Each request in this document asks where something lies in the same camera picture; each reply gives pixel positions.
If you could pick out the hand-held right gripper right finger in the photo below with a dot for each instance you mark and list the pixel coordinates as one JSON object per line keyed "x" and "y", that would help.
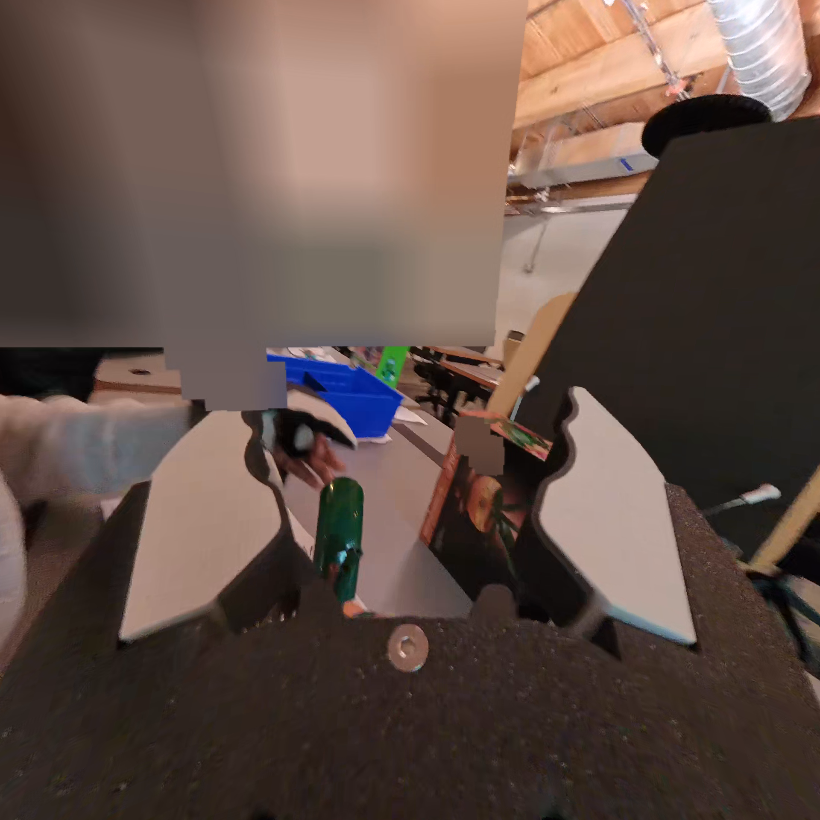
{"x": 621, "y": 512}

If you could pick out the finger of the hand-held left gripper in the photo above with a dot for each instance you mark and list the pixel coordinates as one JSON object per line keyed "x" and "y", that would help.
{"x": 323, "y": 416}

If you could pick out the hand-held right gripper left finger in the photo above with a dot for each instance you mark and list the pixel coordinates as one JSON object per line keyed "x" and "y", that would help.
{"x": 205, "y": 512}

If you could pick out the person's left forearm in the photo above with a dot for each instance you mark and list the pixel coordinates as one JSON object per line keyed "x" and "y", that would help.
{"x": 83, "y": 442}

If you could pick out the person's left hand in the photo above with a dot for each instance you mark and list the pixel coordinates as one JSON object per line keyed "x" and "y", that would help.
{"x": 317, "y": 466}

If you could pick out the blue plastic bin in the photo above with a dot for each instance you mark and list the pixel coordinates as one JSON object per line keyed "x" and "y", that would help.
{"x": 365, "y": 397}

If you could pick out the bright green object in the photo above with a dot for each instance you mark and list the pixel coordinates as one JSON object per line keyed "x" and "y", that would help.
{"x": 392, "y": 365}

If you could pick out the white paper sheets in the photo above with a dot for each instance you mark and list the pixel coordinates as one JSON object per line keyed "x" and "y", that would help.
{"x": 410, "y": 419}

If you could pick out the dark orchid print box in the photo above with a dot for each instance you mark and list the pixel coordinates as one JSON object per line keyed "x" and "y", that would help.
{"x": 461, "y": 512}

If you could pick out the rounded plywood panel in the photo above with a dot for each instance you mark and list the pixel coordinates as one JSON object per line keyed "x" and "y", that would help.
{"x": 532, "y": 359}

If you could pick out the person's grey hoodie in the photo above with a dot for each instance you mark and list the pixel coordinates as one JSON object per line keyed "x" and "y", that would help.
{"x": 9, "y": 564}

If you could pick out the large black board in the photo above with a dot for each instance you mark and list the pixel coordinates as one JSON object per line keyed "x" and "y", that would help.
{"x": 692, "y": 288}

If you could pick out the silver air duct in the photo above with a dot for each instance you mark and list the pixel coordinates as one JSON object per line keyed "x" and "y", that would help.
{"x": 762, "y": 51}

